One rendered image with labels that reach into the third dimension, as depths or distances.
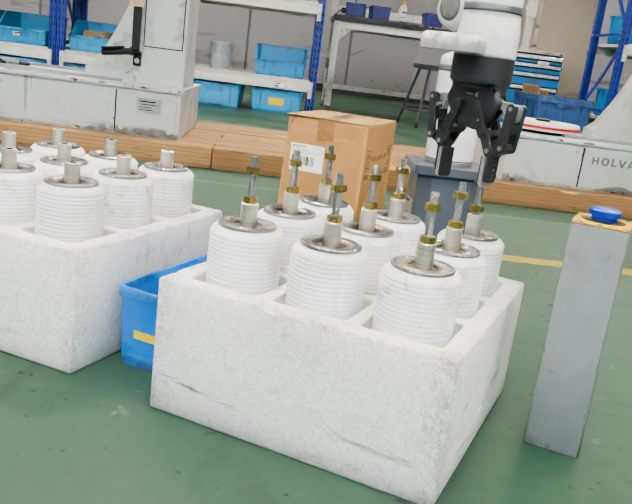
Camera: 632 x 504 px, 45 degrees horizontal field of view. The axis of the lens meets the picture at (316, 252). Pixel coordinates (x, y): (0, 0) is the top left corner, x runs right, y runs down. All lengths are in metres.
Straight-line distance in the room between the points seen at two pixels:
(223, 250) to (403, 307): 0.24
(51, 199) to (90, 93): 1.89
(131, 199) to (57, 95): 1.85
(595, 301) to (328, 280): 0.35
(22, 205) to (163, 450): 0.45
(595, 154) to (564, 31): 4.34
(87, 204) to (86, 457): 0.37
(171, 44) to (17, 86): 0.59
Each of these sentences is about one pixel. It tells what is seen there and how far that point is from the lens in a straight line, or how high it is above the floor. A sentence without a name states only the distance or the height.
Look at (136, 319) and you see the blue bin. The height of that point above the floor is 0.08.
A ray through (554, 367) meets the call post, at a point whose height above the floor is 0.12.
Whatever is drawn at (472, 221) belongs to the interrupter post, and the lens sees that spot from 1.10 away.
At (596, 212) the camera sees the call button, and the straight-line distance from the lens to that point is 1.02.
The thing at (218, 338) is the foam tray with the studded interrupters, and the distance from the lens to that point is 0.94.
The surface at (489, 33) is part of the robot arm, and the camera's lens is 0.94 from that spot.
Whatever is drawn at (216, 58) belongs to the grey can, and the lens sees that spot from 5.67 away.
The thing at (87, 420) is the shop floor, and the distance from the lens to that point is 1.01.
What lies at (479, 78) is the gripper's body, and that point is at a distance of 0.94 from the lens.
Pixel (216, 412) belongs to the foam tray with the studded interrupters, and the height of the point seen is 0.03.
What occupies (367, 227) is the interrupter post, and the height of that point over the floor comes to 0.26.
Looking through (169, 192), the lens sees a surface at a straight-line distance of 1.29.
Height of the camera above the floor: 0.48
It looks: 15 degrees down
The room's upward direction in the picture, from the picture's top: 7 degrees clockwise
